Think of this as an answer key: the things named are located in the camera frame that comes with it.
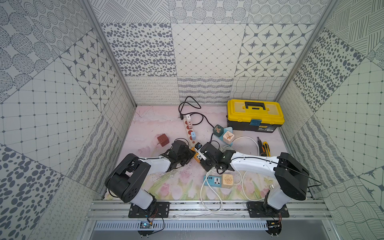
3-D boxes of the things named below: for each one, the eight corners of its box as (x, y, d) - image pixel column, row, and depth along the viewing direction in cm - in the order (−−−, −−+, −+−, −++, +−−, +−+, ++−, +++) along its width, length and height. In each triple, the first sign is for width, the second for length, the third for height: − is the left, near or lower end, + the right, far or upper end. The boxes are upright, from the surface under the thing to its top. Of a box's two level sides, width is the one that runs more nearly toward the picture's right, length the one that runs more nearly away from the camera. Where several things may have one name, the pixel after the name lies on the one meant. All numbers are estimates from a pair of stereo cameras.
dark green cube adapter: (211, 135, 104) (212, 128, 98) (216, 131, 107) (217, 123, 100) (218, 140, 102) (219, 133, 95) (222, 135, 104) (224, 128, 98)
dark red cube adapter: (162, 147, 98) (161, 143, 95) (158, 141, 101) (157, 137, 98) (170, 142, 100) (169, 139, 97) (165, 137, 104) (164, 133, 100)
